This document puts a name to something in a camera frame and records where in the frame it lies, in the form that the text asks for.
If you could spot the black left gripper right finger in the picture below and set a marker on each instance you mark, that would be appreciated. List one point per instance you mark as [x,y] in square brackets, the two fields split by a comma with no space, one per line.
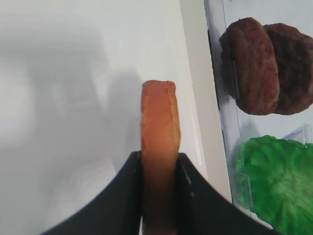
[203,211]

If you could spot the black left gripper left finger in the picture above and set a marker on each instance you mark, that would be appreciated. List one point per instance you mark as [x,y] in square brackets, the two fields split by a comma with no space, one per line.
[115,211]

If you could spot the brown bread slice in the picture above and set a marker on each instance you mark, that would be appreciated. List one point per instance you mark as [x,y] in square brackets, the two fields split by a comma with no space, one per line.
[160,141]

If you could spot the green lettuce leaf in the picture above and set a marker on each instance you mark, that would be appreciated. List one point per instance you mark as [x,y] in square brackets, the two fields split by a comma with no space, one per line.
[277,183]

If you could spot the left brown meat patty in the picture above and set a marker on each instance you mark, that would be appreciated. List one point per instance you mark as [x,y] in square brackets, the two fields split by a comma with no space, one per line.
[252,80]

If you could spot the brown meat patty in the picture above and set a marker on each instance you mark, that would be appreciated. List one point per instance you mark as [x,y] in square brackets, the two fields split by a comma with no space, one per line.
[252,80]
[294,58]

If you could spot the right brown meat patty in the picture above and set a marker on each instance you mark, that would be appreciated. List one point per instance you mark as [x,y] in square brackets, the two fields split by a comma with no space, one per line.
[294,58]

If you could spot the white rectangular metal tray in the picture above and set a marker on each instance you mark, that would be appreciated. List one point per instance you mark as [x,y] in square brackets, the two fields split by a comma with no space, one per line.
[70,85]

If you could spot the clear lettuce holder rail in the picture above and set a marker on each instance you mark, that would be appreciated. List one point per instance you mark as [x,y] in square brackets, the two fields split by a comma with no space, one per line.
[301,137]

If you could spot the clear right long rail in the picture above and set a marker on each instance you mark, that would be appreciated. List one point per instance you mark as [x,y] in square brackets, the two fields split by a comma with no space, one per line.
[223,72]

